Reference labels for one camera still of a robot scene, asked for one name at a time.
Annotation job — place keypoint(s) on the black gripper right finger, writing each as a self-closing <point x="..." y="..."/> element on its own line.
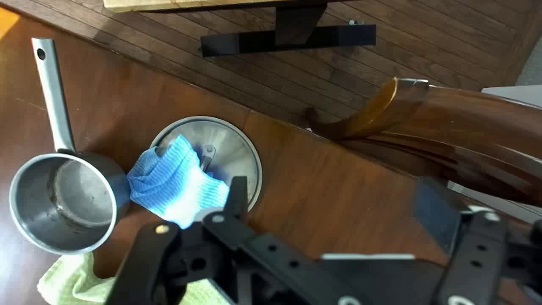
<point x="438" y="212"/>

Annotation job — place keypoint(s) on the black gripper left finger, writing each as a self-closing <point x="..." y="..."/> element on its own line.
<point x="238" y="195"/>

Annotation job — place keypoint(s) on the blue cloth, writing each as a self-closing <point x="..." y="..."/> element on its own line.
<point x="179" y="183"/>
<point x="230" y="144"/>

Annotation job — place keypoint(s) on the yellow-green cloth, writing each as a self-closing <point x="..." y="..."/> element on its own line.
<point x="69" y="281"/>

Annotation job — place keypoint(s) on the brown wooden chair curved back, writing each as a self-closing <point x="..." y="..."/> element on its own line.
<point x="452" y="120"/>

